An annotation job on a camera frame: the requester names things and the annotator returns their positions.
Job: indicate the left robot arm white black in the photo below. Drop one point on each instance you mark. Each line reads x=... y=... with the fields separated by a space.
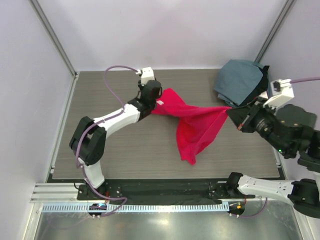
x=89 y=138

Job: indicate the right aluminium frame post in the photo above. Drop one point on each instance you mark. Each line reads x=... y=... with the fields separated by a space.
x=279 y=21

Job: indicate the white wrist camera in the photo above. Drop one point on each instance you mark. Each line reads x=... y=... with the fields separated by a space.
x=146 y=74
x=280 y=91

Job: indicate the white slotted cable duct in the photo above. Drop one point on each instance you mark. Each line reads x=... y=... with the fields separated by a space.
x=105 y=208

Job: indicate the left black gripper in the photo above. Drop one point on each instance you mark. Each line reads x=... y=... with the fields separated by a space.
x=140 y=86

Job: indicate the left aluminium frame post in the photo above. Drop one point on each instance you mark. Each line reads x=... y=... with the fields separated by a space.
x=52 y=35

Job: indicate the aluminium front rail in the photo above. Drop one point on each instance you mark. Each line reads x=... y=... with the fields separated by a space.
x=59 y=192

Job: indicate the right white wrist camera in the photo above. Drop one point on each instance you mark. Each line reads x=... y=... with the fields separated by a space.
x=280 y=91

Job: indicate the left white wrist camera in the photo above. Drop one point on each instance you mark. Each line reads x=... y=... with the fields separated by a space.
x=146 y=74

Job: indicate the black t shirt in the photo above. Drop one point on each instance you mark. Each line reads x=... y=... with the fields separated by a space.
x=262 y=86

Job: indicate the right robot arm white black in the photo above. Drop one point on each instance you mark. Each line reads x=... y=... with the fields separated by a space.
x=306 y=195

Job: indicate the aluminium frame post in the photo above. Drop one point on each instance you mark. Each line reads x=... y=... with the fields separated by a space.
x=279 y=21
x=52 y=35

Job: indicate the red t shirt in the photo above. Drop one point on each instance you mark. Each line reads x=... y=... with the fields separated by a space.
x=197 y=126

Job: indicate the grey blue t shirt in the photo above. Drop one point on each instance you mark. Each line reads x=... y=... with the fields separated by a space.
x=236 y=80

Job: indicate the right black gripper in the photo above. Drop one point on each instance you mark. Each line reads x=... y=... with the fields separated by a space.
x=241 y=116

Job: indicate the white t shirt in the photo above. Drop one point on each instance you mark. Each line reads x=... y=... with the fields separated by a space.
x=264 y=95

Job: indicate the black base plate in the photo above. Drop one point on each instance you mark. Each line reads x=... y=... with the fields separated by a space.
x=168 y=192

